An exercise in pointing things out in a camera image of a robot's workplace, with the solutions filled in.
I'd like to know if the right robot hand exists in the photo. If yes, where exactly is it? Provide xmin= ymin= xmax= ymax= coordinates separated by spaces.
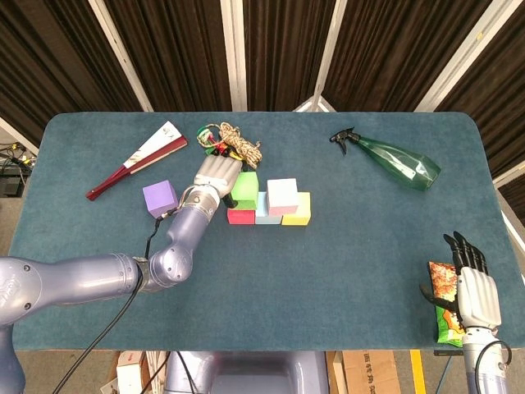
xmin=418 ymin=231 xmax=503 ymax=332

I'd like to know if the black electronics box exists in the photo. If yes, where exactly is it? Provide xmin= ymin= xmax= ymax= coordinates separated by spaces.
xmin=0 ymin=174 xmax=22 ymax=198

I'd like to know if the red foam cube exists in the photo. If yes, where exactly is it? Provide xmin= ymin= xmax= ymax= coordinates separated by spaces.
xmin=227 ymin=208 xmax=257 ymax=226

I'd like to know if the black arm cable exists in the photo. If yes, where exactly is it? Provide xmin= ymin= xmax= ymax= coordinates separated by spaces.
xmin=475 ymin=339 xmax=514 ymax=394
xmin=52 ymin=207 xmax=180 ymax=394

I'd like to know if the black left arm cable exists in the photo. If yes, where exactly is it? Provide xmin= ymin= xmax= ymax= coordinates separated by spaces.
xmin=52 ymin=207 xmax=180 ymax=394

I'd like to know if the snack packet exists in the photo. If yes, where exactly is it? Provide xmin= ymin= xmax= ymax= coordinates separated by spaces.
xmin=427 ymin=261 xmax=467 ymax=345

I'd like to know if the green plastic spray bottle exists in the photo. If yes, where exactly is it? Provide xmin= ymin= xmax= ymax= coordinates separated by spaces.
xmin=328 ymin=126 xmax=442 ymax=193

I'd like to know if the blue felt table cloth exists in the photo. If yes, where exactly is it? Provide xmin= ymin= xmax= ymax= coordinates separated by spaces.
xmin=0 ymin=111 xmax=525 ymax=352

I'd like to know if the grey-blue robot torso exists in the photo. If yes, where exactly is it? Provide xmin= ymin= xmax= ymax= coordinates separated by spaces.
xmin=163 ymin=350 xmax=329 ymax=394

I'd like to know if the dark brown curtain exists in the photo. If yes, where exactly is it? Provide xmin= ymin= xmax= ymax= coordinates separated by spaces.
xmin=0 ymin=0 xmax=525 ymax=181

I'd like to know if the purple foam cube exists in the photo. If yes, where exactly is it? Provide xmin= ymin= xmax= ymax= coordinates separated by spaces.
xmin=142 ymin=179 xmax=180 ymax=220

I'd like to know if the pink foam cube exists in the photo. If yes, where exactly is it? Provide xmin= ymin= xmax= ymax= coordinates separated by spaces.
xmin=267 ymin=177 xmax=300 ymax=218

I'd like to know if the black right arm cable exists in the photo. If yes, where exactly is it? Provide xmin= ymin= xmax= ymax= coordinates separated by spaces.
xmin=475 ymin=339 xmax=514 ymax=394

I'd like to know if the folded red paper fan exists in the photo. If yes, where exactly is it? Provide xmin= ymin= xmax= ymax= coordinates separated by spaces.
xmin=84 ymin=120 xmax=189 ymax=202

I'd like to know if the light blue foam cube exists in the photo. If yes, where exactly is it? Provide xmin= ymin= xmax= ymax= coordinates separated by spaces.
xmin=254 ymin=190 xmax=283 ymax=226

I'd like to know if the white partition frame post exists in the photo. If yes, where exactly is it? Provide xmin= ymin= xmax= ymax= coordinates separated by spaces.
xmin=413 ymin=0 xmax=514 ymax=112
xmin=88 ymin=0 xmax=155 ymax=112
xmin=491 ymin=162 xmax=525 ymax=247
xmin=220 ymin=0 xmax=249 ymax=112
xmin=0 ymin=116 xmax=40 ymax=156
xmin=291 ymin=0 xmax=349 ymax=112

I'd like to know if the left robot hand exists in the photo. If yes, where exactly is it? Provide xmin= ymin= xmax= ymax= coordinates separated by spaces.
xmin=193 ymin=147 xmax=249 ymax=210

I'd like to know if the green foam cube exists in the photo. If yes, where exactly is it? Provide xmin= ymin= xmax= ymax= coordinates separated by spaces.
xmin=230 ymin=171 xmax=260 ymax=211

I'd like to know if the white cardboard box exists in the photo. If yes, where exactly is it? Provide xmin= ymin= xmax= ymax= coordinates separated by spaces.
xmin=116 ymin=350 xmax=144 ymax=394

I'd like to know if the brown cardboard box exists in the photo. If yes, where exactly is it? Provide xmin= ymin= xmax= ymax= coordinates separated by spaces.
xmin=326 ymin=350 xmax=401 ymax=394

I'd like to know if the black torso cable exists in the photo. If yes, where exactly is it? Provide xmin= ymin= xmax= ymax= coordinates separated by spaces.
xmin=176 ymin=351 xmax=194 ymax=394

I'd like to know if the coiled beige rope bundle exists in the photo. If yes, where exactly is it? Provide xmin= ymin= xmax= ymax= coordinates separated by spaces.
xmin=219 ymin=121 xmax=263 ymax=169

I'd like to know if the yellow foam cube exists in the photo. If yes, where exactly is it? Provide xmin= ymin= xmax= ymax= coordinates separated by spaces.
xmin=281 ymin=190 xmax=312 ymax=227

